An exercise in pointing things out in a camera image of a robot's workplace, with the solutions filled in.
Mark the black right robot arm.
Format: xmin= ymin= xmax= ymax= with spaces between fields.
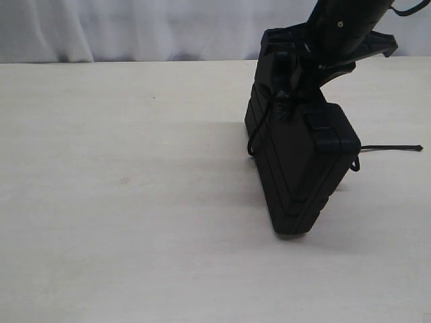
xmin=254 ymin=1 xmax=398 ymax=109

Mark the black cord with knot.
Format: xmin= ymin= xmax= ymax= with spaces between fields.
xmin=247 ymin=83 xmax=425 ymax=172

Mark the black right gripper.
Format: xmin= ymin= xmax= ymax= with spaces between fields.
xmin=261 ymin=23 xmax=398 ymax=113

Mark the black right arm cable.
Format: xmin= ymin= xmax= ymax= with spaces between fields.
xmin=390 ymin=0 xmax=431 ymax=17

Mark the black plastic carrying case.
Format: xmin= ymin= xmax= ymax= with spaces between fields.
xmin=244 ymin=50 xmax=362 ymax=236

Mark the white backdrop curtain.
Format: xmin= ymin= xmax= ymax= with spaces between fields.
xmin=0 ymin=0 xmax=431 ymax=64

